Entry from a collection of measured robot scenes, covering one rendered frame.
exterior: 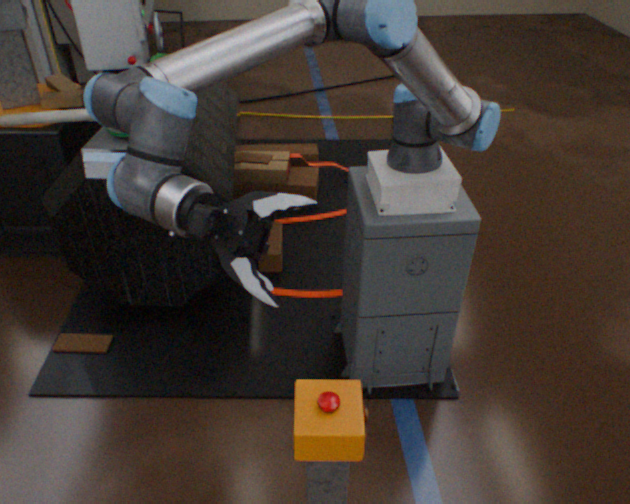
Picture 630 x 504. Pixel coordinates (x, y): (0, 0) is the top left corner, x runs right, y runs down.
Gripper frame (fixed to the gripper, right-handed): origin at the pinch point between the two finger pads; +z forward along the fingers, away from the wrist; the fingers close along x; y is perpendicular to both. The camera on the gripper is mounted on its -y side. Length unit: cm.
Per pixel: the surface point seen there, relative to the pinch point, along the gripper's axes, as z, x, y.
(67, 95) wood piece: -217, -18, 116
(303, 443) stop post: 3.6, 30.6, 19.1
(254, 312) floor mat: -98, 50, 162
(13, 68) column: -235, -20, 96
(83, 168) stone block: -152, 10, 86
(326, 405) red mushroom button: 4.1, 23.7, 21.3
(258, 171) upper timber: -159, -17, 213
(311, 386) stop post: -1.1, 23.2, 24.8
